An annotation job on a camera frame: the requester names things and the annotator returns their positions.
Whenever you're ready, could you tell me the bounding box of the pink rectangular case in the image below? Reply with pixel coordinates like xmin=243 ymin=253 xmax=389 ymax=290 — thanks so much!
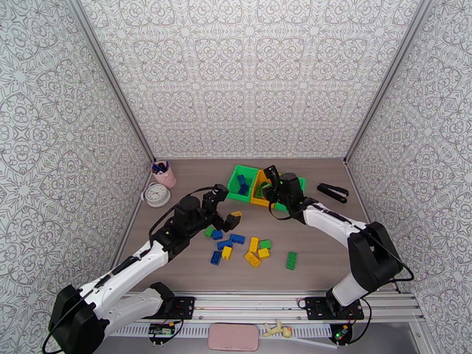
xmin=208 ymin=323 xmax=260 ymax=352

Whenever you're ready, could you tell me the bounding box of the wooden toy figure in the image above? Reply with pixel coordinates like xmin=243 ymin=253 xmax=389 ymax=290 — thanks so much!
xmin=262 ymin=319 xmax=293 ymax=339

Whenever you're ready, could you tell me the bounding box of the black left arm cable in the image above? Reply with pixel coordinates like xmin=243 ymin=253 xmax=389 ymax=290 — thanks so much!
xmin=41 ymin=185 xmax=217 ymax=354

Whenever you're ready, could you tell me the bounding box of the white slotted cable duct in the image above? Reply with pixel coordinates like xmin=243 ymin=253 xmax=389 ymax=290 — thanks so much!
xmin=107 ymin=323 xmax=335 ymax=339

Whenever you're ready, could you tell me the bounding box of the grey metal corner post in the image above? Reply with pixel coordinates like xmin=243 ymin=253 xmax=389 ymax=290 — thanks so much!
xmin=343 ymin=0 xmax=433 ymax=163
xmin=63 ymin=0 xmax=156 ymax=163

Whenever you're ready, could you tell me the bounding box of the pink metal cup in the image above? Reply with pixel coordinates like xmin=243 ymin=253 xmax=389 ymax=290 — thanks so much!
xmin=152 ymin=160 xmax=177 ymax=189

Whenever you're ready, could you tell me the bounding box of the white alarm clock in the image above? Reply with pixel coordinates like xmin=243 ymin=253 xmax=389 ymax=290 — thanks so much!
xmin=141 ymin=182 xmax=172 ymax=209

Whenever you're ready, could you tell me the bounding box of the yellow plastic bin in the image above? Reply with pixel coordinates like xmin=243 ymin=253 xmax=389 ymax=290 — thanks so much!
xmin=250 ymin=169 xmax=281 ymax=208

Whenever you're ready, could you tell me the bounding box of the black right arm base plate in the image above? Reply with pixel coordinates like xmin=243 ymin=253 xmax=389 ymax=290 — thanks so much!
xmin=304 ymin=297 xmax=365 ymax=322

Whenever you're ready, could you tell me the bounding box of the green plastic bin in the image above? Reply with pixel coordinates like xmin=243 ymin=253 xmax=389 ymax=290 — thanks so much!
xmin=274 ymin=176 xmax=307 ymax=212
xmin=226 ymin=165 xmax=259 ymax=202

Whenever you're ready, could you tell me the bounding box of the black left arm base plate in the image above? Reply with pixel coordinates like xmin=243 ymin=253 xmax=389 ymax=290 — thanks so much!
xmin=158 ymin=297 xmax=195 ymax=320

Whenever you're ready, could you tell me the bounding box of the black stapler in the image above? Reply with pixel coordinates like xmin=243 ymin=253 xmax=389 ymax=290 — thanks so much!
xmin=317 ymin=182 xmax=350 ymax=204

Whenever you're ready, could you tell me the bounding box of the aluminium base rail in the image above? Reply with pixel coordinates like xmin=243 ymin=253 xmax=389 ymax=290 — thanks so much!
xmin=110 ymin=289 xmax=424 ymax=325

